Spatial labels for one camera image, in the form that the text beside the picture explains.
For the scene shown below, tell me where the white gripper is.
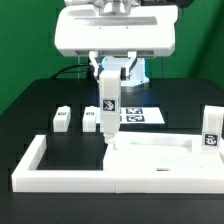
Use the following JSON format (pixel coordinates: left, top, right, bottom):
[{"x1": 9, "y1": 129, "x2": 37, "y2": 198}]
[{"x1": 54, "y1": 5, "x2": 178, "y2": 80}]

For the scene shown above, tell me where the white desk top tray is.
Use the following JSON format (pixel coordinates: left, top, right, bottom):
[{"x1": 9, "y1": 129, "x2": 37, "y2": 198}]
[{"x1": 103, "y1": 132, "x2": 224, "y2": 172}]

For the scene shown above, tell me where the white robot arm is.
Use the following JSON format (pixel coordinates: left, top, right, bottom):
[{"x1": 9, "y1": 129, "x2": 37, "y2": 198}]
[{"x1": 54, "y1": 0, "x2": 195, "y2": 80}]

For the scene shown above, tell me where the marker tag plate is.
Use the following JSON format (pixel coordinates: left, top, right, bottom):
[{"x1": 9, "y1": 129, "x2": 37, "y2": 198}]
[{"x1": 94, "y1": 107, "x2": 165, "y2": 124}]

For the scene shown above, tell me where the white U-shaped fence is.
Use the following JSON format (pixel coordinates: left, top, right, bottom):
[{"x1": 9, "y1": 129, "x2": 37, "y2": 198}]
[{"x1": 11, "y1": 135, "x2": 224, "y2": 194}]

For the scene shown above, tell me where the black cable bundle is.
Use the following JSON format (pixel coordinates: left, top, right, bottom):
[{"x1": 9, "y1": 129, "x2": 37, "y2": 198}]
[{"x1": 50, "y1": 63, "x2": 94, "y2": 80}]

